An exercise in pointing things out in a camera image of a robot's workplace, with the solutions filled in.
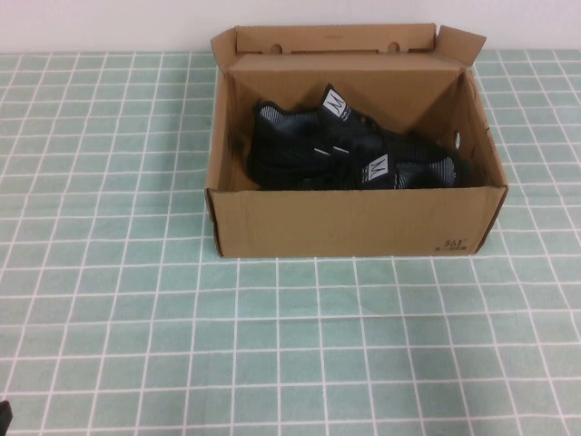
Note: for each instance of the black knit sneaker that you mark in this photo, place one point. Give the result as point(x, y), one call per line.
point(422, 175)
point(281, 136)

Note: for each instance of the brown cardboard shoe box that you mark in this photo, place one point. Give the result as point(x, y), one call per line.
point(345, 222)

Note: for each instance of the green white checked tablecloth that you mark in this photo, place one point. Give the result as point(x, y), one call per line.
point(113, 272)

